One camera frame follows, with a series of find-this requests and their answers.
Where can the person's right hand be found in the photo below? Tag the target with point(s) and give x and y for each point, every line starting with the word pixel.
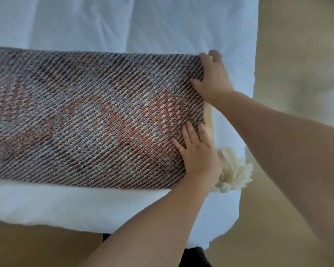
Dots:
pixel 215 80

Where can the person's left hand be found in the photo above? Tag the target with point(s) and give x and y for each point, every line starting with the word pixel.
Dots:
pixel 201 161

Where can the person's right thumb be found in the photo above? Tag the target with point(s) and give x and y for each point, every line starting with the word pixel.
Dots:
pixel 198 84

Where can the person's left middle finger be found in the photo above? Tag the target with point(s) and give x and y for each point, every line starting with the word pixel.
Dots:
pixel 202 133

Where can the person's left little finger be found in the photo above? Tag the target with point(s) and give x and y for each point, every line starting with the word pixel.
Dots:
pixel 179 146

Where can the woven patterned bed runner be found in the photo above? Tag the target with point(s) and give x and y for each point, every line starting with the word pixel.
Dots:
pixel 86 116

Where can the person's left forearm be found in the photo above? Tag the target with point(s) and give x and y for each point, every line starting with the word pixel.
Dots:
pixel 155 228

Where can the person's right forearm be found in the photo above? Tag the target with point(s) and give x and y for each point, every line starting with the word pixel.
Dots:
pixel 289 152

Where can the cream yarn tassel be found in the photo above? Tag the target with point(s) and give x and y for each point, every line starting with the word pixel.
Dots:
pixel 235 171

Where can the white bed sheet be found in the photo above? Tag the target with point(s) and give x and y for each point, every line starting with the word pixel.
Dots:
pixel 128 22

